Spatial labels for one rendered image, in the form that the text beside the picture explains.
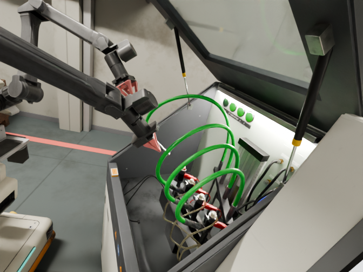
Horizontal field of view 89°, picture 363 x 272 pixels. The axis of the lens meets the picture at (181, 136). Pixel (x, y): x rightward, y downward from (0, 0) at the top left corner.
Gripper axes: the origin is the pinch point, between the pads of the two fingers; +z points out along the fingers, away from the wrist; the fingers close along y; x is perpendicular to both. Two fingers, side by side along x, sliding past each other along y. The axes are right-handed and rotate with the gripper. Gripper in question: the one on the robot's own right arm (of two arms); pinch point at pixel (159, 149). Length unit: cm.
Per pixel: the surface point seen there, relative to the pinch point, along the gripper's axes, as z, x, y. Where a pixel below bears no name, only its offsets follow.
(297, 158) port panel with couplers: 24.6, -12.2, 39.9
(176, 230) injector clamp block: 28.2, -12.3, -11.7
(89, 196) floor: 54, 92, -120
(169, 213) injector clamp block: 26.6, -4.7, -13.2
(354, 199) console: 9, -39, 35
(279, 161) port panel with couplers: 25.1, -9.3, 34.9
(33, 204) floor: 23, 78, -151
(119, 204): 11.8, -0.8, -28.4
